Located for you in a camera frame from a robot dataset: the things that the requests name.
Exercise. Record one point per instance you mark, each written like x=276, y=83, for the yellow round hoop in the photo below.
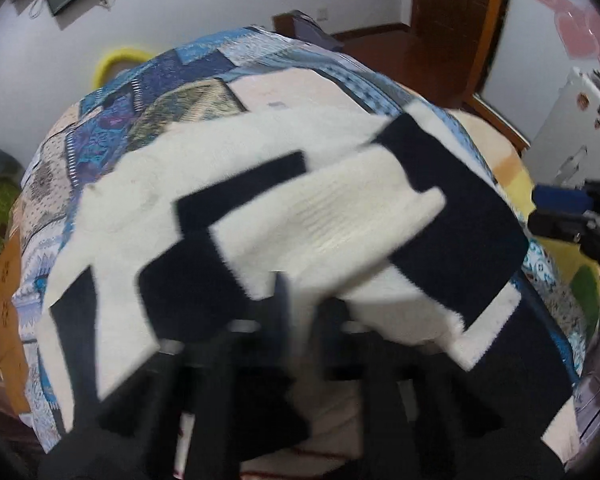
x=117, y=57

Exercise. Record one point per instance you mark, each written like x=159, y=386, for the wooden nightstand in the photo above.
x=305, y=27

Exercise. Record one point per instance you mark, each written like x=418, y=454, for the white appliance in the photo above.
x=575, y=130

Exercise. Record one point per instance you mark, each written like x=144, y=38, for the pink wall sticker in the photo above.
x=565, y=15

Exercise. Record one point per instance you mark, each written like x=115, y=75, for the white and black sweater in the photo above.
x=330, y=210

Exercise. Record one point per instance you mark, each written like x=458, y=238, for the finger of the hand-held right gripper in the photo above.
x=562, y=199
x=555, y=225

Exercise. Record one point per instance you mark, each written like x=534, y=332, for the yellow blanket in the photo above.
x=510, y=170

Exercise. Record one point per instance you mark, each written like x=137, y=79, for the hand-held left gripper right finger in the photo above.
x=336, y=330

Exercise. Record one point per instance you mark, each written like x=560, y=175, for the blue patchwork quilt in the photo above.
x=190, y=72

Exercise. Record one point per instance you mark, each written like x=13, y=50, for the wooden door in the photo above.
x=455, y=15

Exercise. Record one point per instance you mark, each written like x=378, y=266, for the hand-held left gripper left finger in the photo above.
x=279, y=305

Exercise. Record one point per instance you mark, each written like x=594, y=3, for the white wall socket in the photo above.
x=323, y=13

